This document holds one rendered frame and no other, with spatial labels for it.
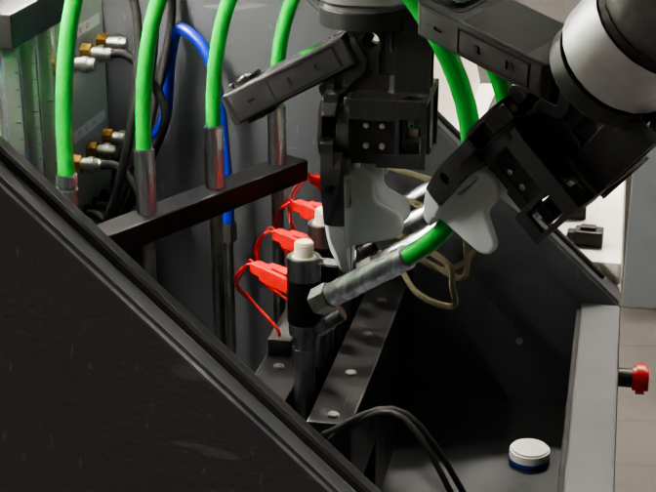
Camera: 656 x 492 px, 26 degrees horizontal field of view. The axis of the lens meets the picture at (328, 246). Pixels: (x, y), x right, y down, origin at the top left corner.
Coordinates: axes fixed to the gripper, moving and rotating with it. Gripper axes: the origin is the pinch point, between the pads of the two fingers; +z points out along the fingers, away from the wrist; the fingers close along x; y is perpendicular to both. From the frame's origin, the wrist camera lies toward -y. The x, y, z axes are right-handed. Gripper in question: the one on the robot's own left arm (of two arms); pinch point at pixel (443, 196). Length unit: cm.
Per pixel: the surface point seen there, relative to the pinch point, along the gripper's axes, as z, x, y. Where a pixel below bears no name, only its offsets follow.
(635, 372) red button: 51, 45, 21
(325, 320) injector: 22.7, 0.1, -0.3
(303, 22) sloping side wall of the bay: 31.3, 24.1, -27.4
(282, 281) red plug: 23.2, -0.6, -5.1
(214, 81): 26.7, 8.6, -24.5
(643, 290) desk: 211, 198, 16
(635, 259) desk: 206, 198, 8
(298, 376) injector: 27.3, -2.5, 1.7
